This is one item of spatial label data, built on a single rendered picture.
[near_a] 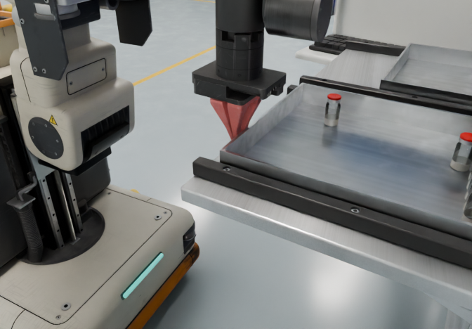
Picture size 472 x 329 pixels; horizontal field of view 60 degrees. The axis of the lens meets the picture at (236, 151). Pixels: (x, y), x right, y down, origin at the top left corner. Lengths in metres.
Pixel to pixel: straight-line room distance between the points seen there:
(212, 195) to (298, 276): 1.15
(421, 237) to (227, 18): 0.30
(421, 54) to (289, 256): 0.96
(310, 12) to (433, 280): 0.28
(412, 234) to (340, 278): 1.20
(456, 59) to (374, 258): 0.65
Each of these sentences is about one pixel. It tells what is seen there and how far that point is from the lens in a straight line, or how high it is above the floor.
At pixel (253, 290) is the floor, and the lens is 1.55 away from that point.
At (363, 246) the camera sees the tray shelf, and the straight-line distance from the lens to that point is 0.44.
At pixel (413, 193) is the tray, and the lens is 0.52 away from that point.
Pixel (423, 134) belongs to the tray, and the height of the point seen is 0.88.
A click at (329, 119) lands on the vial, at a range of 0.64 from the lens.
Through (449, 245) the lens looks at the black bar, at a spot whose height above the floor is 0.90.
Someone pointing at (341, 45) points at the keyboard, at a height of 0.83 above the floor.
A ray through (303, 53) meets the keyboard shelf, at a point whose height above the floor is 0.80.
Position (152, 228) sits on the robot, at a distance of 1.38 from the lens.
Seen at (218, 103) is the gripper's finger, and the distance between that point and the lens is 0.50.
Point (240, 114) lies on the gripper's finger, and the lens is 0.50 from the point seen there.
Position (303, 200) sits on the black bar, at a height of 0.90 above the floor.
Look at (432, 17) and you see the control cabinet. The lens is 1.34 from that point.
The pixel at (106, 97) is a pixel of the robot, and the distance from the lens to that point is 1.00.
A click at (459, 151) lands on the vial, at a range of 0.58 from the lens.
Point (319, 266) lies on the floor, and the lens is 1.65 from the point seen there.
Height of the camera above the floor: 1.17
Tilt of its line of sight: 30 degrees down
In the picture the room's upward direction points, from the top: straight up
